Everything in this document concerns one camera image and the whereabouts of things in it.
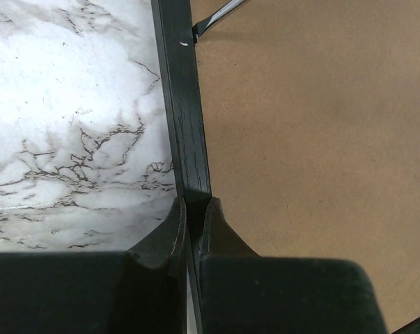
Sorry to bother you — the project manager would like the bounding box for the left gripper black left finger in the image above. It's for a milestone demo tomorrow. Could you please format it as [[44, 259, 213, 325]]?
[[0, 198, 187, 333]]

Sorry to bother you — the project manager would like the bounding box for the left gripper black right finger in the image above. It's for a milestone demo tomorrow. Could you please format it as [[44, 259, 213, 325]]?
[[200, 198, 387, 333]]

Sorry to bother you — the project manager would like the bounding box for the black picture frame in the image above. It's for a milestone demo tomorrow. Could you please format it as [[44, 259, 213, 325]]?
[[153, 1, 420, 333]]

